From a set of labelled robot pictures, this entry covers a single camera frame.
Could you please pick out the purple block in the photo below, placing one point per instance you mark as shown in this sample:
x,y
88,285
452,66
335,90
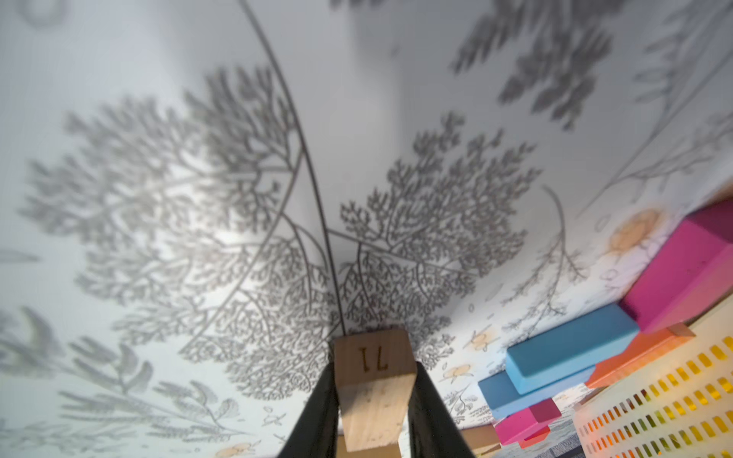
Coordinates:
x,y
689,274

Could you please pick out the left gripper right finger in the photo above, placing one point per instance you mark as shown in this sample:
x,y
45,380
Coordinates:
x,y
433,433

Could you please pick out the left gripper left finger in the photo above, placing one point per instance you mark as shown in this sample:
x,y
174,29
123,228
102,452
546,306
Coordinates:
x,y
315,433

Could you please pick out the wood block marked 71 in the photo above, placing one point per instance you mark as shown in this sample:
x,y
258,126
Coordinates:
x,y
374,376

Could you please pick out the orange block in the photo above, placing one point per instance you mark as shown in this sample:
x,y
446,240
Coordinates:
x,y
644,349

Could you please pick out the magenta block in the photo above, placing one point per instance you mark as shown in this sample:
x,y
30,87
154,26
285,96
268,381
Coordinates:
x,y
525,423

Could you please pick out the light blue block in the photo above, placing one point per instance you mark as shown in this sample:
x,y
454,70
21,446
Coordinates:
x,y
570,348

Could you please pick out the red block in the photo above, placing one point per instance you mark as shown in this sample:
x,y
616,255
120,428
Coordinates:
x,y
536,438

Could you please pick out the white plastic basket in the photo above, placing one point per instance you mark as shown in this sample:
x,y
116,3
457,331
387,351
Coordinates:
x,y
678,406

